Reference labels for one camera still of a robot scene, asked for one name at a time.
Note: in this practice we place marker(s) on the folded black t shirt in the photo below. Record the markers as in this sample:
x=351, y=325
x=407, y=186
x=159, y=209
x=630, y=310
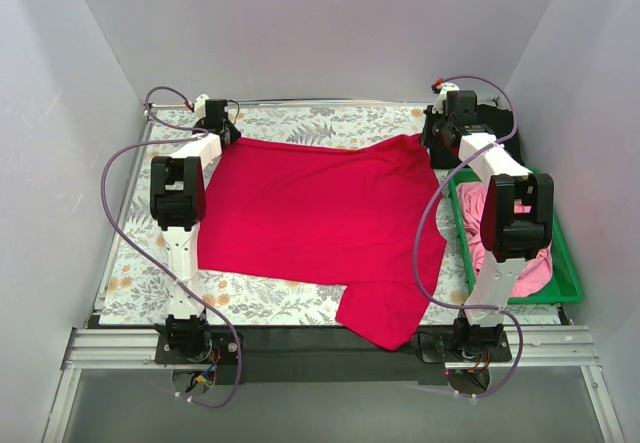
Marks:
x=499, y=121

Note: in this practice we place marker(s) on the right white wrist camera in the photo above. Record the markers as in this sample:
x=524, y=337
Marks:
x=441, y=88

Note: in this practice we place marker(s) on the green plastic bin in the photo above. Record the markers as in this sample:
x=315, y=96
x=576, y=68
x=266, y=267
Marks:
x=550, y=278

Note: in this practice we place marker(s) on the floral table mat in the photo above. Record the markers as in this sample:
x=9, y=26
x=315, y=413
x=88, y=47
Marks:
x=135, y=291

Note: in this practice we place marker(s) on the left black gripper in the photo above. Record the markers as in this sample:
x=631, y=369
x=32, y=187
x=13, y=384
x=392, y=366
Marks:
x=220, y=131

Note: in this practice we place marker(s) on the pink t shirt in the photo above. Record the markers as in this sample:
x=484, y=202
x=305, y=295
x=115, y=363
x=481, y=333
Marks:
x=516, y=224

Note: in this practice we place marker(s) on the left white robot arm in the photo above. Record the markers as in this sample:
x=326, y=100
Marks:
x=178, y=205

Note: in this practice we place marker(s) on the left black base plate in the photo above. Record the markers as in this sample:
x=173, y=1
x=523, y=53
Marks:
x=227, y=348

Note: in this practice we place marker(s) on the aluminium frame rail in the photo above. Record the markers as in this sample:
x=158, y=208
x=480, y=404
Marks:
x=331, y=354

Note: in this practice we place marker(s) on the red t shirt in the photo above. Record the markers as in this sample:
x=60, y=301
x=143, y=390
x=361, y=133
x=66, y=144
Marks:
x=354, y=218

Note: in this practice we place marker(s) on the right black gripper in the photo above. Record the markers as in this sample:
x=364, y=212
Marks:
x=437, y=136

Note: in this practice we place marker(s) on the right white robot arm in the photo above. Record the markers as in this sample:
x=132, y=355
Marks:
x=481, y=317

